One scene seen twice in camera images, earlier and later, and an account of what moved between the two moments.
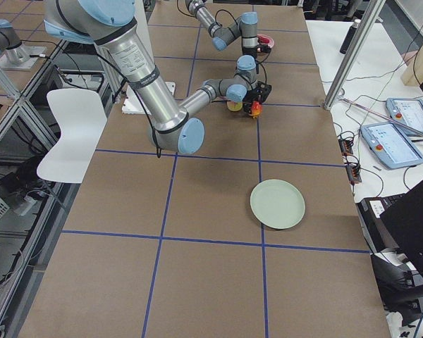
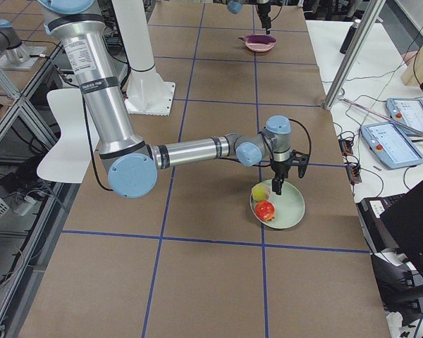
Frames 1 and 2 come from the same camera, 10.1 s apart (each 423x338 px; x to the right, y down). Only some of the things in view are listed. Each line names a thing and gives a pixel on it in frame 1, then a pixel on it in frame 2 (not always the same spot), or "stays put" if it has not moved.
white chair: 81,117 stays put
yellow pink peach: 234,106 → 260,192
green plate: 277,203 stays put
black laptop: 406,222 stays put
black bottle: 349,36 stays put
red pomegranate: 256,109 → 265,210
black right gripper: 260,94 → 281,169
